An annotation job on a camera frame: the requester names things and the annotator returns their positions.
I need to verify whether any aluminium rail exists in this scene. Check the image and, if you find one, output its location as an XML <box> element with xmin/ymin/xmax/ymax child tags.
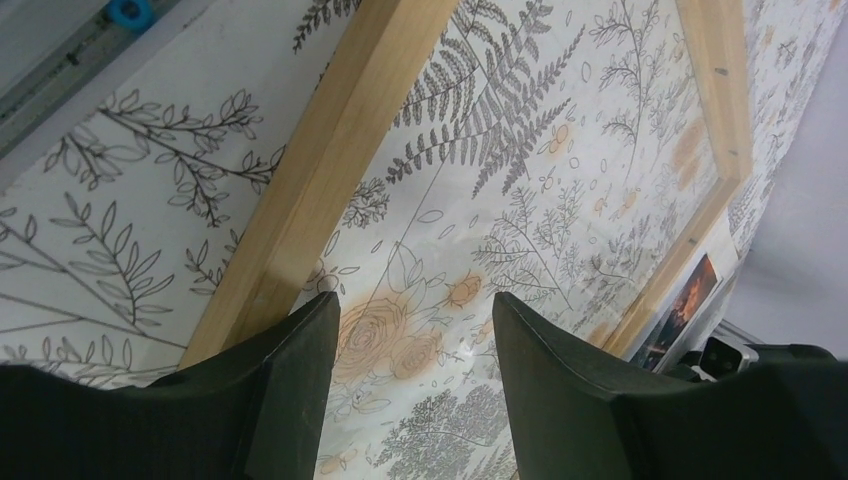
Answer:
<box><xmin>1</xmin><ymin>0</ymin><xmax>177</xmax><ymax>155</ymax></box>

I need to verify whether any blue clamp knob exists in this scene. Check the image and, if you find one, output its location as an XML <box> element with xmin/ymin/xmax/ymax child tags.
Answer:
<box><xmin>105</xmin><ymin>0</ymin><xmax>156</xmax><ymax>33</ymax></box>

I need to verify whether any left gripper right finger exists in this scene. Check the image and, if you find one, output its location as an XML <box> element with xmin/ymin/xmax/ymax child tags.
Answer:
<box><xmin>492</xmin><ymin>292</ymin><xmax>847</xmax><ymax>479</ymax></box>

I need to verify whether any light wooden picture frame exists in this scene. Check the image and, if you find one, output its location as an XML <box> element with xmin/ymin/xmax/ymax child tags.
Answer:
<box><xmin>180</xmin><ymin>1</ymin><xmax>752</xmax><ymax>368</ymax></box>

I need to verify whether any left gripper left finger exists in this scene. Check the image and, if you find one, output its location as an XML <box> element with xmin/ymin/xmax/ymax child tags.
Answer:
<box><xmin>1</xmin><ymin>292</ymin><xmax>340</xmax><ymax>479</ymax></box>

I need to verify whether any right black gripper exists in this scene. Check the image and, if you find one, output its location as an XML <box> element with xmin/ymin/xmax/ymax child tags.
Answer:
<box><xmin>675</xmin><ymin>337</ymin><xmax>836</xmax><ymax>383</ymax></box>

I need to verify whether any sunset landscape photo print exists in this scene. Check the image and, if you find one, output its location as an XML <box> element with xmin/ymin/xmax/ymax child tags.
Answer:
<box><xmin>630</xmin><ymin>254</ymin><xmax>720</xmax><ymax>371</ymax></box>

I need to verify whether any cream photo mat board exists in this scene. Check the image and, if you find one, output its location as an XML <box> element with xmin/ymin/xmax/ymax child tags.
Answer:
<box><xmin>661</xmin><ymin>211</ymin><xmax>740</xmax><ymax>370</ymax></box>

